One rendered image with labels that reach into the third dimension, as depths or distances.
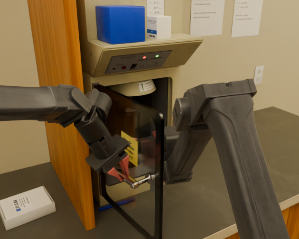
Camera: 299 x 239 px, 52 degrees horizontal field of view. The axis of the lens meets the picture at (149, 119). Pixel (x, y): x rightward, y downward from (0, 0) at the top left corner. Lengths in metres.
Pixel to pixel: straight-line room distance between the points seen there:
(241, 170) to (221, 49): 1.39
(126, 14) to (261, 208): 0.58
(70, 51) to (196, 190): 0.70
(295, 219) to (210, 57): 0.89
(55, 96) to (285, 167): 1.08
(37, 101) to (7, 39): 0.71
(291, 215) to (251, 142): 1.00
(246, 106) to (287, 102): 1.90
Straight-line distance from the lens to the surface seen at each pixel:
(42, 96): 0.61
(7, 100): 0.56
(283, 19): 2.08
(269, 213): 0.41
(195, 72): 1.67
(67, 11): 0.78
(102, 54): 0.81
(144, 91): 1.03
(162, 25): 0.90
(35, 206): 1.12
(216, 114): 0.42
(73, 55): 0.80
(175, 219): 1.07
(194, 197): 1.16
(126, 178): 0.78
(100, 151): 0.71
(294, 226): 1.48
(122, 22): 0.81
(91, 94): 0.73
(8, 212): 1.12
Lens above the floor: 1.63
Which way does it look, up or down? 23 degrees down
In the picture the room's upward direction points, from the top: straight up
